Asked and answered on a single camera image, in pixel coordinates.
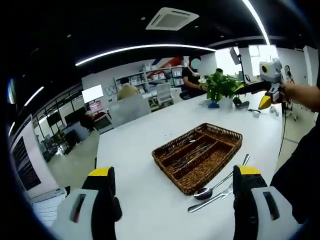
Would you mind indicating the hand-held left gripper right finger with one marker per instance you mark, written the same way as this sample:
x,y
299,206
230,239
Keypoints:
x,y
246,195

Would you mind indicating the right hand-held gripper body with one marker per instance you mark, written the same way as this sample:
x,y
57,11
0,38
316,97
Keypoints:
x,y
272,72

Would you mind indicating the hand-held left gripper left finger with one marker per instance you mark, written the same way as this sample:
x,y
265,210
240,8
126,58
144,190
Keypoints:
x,y
102,190

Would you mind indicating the silver knife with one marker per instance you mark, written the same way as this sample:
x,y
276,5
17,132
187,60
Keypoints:
x,y
202,203

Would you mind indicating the wicker utensil storage basket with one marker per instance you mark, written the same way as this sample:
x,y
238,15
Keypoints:
x,y
200,175

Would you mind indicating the white storage shelving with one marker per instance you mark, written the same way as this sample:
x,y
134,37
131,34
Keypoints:
x,y
160,72

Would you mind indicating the person's right hand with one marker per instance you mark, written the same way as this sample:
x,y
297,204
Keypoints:
x,y
286,92

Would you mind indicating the small white device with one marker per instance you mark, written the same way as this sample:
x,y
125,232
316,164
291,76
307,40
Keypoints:
x,y
273,110

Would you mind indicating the white power adapter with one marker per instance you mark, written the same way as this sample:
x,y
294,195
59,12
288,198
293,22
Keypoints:
x,y
255,113

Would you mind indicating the black curved object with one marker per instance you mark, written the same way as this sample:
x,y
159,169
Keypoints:
x,y
241,103

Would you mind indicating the white swivel chair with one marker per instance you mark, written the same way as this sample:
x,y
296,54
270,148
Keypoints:
x,y
292,112

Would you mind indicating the white plant pot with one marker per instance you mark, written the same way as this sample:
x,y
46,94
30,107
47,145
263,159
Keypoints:
x,y
227,102

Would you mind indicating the green leafy plant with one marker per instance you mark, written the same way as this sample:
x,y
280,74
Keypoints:
x,y
222,83

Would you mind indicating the studio light on stand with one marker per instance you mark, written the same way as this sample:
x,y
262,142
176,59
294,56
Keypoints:
x,y
236,53

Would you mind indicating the small blue object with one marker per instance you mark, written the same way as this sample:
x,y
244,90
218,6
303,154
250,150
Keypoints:
x,y
213,105

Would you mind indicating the bright ceiling light strip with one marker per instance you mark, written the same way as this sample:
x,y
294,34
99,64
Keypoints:
x,y
260,22

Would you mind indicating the person in dark clothes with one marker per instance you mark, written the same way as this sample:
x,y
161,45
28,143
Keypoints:
x,y
297,175

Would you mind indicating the translucent desk partition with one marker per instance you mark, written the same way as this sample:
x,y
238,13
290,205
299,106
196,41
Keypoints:
x,y
128,111

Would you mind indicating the monitor on stand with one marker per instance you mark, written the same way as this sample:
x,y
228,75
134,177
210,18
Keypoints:
x,y
25,160

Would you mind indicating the white office chair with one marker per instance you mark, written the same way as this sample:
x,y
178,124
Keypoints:
x,y
164,92

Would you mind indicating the white display screen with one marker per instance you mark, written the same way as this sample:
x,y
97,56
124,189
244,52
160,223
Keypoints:
x,y
92,93

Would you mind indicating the ceiling air conditioner vent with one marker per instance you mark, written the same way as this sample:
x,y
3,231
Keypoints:
x,y
172,18

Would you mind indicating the long curved ceiling light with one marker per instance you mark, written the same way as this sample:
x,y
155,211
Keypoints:
x,y
145,47

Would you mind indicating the short ceiling light strip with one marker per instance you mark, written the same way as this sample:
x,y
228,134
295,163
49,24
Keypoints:
x,y
33,96

